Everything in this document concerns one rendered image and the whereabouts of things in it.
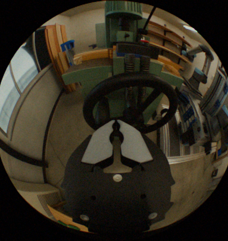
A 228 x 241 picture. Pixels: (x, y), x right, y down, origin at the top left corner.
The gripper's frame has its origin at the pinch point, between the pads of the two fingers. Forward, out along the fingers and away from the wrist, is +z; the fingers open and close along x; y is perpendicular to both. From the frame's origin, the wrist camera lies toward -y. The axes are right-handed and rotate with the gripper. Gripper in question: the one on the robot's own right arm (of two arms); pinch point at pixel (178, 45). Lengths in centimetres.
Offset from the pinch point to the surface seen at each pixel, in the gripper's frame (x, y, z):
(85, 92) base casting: -115, 31, -74
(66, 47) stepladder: -152, -2, 0
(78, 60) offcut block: -116, 16, -64
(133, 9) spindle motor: -86, -13, -67
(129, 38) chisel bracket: -91, 9, -64
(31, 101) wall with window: -223, 28, -43
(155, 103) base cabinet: -78, 45, -76
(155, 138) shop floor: -56, 117, -79
